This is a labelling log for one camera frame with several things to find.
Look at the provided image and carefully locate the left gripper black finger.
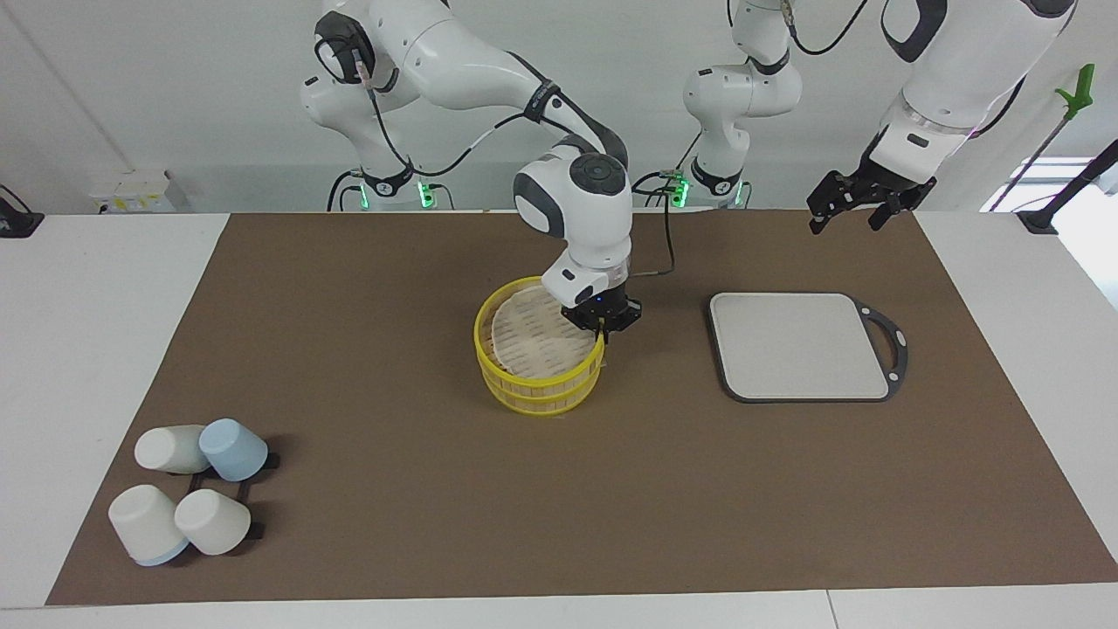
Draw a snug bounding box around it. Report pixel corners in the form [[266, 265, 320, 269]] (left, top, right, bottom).
[[867, 188, 918, 232], [806, 170, 861, 235]]

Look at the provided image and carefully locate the yellow rimmed bamboo steamer basket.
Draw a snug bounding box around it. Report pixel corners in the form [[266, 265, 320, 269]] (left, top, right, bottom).
[[480, 354, 604, 418]]

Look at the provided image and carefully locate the grey cutting board dark rim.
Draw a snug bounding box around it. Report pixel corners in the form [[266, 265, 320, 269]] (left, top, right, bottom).
[[707, 292, 909, 404]]

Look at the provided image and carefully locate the black angled stand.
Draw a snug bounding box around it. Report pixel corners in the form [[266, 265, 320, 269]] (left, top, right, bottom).
[[1016, 138, 1118, 235]]

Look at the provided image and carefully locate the pole with green clip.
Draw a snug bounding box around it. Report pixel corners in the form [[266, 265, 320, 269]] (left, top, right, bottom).
[[996, 63, 1097, 211]]

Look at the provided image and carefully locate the brown table mat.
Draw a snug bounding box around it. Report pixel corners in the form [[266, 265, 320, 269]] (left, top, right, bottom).
[[45, 210, 1118, 606]]

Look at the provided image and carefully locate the light blue plastic cup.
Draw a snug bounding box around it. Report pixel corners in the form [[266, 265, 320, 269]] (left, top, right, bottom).
[[198, 418, 269, 482]]

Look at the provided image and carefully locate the black cup rack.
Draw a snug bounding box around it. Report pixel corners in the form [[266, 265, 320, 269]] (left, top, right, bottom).
[[188, 453, 280, 541]]

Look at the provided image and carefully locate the white plastic cup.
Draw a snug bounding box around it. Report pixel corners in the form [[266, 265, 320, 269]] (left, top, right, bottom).
[[174, 489, 252, 556], [134, 425, 210, 474]]

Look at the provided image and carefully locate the beige power socket box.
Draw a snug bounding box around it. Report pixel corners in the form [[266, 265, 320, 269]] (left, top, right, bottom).
[[92, 170, 176, 214]]

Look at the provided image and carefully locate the white cup with blue rim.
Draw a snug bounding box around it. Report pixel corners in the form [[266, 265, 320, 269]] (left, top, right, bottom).
[[108, 485, 190, 567]]

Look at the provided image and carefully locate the black table clamp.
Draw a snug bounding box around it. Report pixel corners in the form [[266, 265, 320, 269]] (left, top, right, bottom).
[[0, 185, 45, 238]]

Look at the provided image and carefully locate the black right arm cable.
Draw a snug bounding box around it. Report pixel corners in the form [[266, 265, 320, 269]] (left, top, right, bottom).
[[349, 48, 678, 279]]

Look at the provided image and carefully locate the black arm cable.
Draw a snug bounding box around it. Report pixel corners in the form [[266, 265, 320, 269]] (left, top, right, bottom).
[[784, 0, 1027, 136], [349, 48, 678, 279]]

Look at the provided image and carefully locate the black left base cable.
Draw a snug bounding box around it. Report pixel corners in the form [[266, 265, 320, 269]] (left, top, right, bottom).
[[620, 170, 752, 209]]

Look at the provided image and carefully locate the black base cable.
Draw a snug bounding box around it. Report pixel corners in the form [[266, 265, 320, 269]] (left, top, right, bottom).
[[620, 170, 752, 209], [328, 170, 455, 212]]

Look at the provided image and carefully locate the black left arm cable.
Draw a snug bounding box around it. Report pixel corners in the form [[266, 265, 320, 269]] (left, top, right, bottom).
[[784, 0, 1027, 136]]

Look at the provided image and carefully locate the black right base cable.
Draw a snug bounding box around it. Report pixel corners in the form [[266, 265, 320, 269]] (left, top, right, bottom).
[[328, 170, 455, 212]]

